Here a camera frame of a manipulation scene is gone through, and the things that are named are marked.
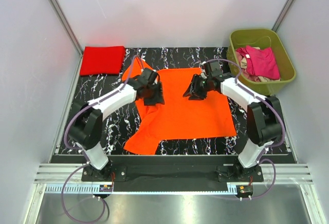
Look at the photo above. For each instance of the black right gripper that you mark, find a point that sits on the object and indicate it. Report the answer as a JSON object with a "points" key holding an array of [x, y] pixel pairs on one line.
{"points": [[196, 87]]}

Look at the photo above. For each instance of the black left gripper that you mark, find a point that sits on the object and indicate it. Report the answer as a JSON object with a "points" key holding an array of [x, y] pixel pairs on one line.
{"points": [[153, 93]]}

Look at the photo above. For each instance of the orange t shirt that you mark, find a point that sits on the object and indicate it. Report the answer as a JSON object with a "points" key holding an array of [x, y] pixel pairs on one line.
{"points": [[179, 117]]}

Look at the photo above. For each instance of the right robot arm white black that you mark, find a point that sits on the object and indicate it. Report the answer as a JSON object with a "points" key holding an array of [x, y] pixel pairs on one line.
{"points": [[265, 125]]}

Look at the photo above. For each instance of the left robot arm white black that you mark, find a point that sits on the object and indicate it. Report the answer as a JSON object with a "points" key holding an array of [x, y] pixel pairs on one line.
{"points": [[85, 128]]}

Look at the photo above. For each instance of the pink t shirt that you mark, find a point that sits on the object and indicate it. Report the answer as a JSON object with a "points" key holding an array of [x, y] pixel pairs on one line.
{"points": [[260, 63]]}

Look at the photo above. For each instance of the olive green plastic bin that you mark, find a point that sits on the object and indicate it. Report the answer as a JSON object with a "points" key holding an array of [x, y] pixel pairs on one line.
{"points": [[261, 57]]}

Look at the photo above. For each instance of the red folded t shirt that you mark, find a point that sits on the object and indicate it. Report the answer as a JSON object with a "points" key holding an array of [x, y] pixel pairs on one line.
{"points": [[102, 60]]}

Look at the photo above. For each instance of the left corner aluminium post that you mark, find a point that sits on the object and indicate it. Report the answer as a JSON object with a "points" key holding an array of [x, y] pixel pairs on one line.
{"points": [[66, 25]]}

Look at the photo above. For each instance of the corner aluminium post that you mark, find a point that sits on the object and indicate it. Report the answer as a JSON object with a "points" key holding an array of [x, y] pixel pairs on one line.
{"points": [[66, 25], [282, 15]]}

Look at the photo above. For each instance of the white slotted cable duct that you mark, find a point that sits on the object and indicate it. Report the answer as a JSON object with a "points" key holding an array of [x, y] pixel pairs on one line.
{"points": [[166, 189]]}

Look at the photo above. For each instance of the right corner aluminium post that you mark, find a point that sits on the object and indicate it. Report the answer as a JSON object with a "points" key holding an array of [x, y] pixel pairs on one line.
{"points": [[282, 15]]}

